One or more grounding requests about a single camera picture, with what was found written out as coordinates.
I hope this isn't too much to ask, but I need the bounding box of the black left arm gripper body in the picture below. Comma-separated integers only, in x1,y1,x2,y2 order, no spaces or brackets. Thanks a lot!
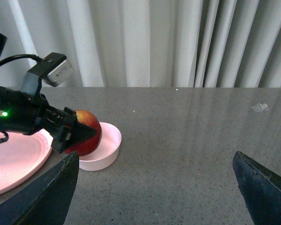
0,86,77,153

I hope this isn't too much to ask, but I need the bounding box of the black triangular right gripper finger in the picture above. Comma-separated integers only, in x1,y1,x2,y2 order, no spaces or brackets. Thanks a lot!
67,119,96,147

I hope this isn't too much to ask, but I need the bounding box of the crumpled clear plastic scrap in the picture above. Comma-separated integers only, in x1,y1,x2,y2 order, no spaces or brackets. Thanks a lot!
251,103,269,113

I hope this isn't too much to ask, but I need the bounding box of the grey-white pleated curtain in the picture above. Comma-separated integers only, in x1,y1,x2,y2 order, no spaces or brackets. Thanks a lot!
0,0,281,88

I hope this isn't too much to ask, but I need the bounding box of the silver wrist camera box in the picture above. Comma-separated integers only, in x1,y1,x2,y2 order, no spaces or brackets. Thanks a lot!
21,52,75,96

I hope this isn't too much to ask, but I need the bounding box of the pink round plate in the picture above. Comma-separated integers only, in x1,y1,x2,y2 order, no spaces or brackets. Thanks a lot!
0,129,53,195

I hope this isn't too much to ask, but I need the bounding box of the black camera cable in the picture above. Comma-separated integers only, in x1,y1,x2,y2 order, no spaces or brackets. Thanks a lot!
0,54,41,70

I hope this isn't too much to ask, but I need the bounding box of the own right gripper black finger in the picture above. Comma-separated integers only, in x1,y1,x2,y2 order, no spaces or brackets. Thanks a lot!
232,151,281,225
0,152,79,225

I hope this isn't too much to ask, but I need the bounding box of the pale pink bowl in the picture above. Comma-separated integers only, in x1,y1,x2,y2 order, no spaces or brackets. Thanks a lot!
79,122,122,171

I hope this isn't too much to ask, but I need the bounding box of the red apple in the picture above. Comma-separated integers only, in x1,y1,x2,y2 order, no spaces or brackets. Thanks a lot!
64,110,102,157

